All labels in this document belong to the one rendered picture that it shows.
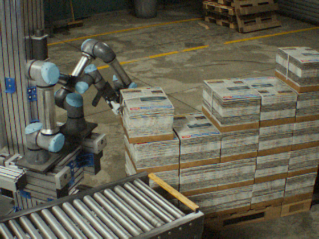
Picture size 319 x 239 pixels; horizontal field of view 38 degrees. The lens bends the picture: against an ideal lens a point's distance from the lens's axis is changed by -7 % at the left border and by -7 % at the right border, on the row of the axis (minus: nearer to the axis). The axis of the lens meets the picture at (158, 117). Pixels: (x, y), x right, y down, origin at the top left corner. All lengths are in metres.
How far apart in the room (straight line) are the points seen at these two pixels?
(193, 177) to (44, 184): 1.03
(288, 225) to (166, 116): 1.41
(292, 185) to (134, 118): 1.43
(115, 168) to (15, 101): 1.67
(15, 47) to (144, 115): 0.91
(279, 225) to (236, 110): 1.08
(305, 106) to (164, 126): 1.05
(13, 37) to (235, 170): 1.76
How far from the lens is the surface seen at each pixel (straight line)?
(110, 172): 4.44
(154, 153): 3.18
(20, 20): 2.92
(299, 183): 3.85
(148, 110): 3.03
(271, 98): 3.34
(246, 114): 3.30
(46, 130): 2.80
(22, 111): 3.12
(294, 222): 3.90
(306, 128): 3.62
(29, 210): 2.60
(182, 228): 2.47
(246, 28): 9.26
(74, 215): 2.53
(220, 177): 3.44
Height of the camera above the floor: 2.27
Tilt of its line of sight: 24 degrees down
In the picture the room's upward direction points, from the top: straight up
